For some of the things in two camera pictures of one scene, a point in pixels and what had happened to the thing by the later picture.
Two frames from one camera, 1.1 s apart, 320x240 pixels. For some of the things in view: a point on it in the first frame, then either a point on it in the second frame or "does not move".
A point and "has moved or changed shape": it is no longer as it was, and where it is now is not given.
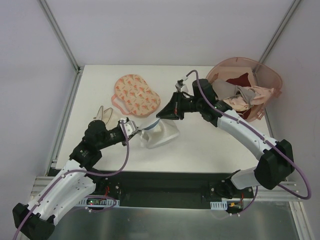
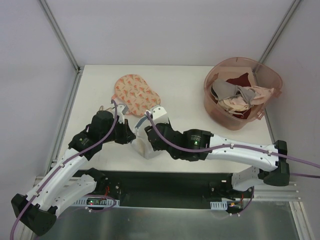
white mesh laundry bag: [158, 134] has moved or changed shape
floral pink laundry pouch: [133, 96] does not move
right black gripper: [178, 105] -> [152, 133]
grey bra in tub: [225, 89] does not move
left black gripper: [122, 132] does not move
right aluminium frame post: [285, 20] does not move
